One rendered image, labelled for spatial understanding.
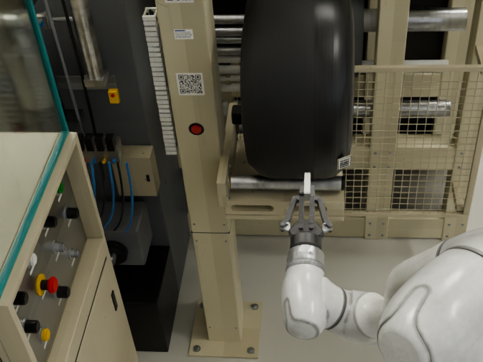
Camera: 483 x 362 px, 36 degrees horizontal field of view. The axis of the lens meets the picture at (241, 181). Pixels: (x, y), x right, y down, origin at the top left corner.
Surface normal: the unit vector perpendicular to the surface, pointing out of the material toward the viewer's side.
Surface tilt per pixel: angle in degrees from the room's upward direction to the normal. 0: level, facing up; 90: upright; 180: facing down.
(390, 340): 80
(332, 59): 47
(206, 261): 90
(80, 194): 90
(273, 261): 0
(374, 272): 0
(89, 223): 90
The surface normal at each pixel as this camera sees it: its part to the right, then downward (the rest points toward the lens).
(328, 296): 0.61, -0.42
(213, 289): -0.08, 0.67
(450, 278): -0.05, -0.78
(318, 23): -0.09, -0.41
